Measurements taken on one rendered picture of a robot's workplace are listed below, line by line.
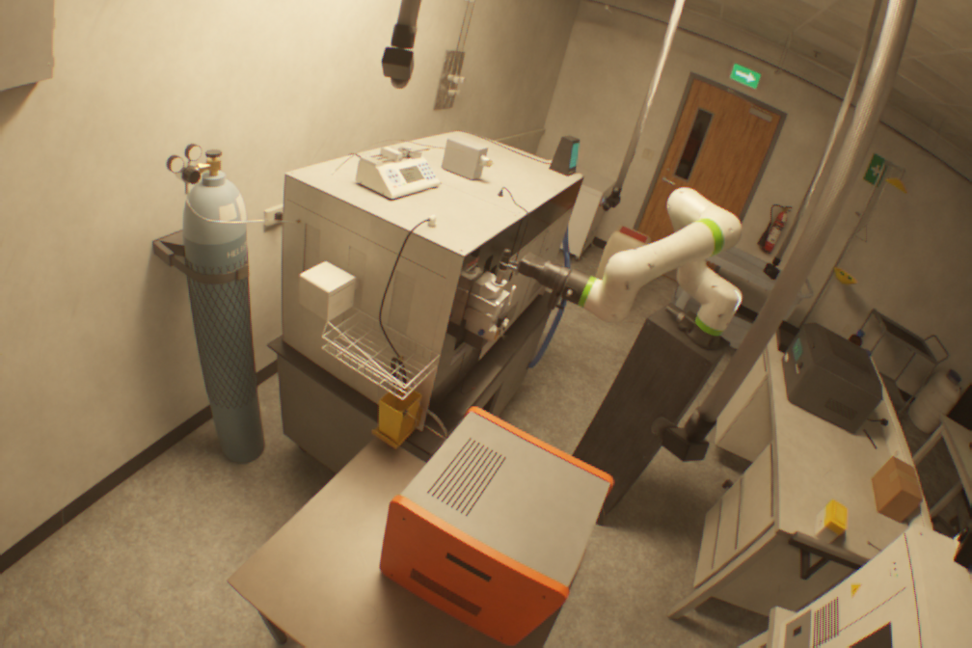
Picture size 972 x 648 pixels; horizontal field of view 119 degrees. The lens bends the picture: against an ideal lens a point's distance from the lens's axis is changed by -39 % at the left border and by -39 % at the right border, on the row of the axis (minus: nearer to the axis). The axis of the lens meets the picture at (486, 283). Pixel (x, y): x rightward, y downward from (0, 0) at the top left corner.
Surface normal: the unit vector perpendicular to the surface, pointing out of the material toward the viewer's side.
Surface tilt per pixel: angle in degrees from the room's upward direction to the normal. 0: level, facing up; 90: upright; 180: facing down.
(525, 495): 0
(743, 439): 90
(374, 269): 90
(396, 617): 0
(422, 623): 0
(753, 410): 90
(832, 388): 90
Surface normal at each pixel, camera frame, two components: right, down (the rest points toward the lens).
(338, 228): -0.44, 0.37
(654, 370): -0.70, 0.22
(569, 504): 0.23, -0.83
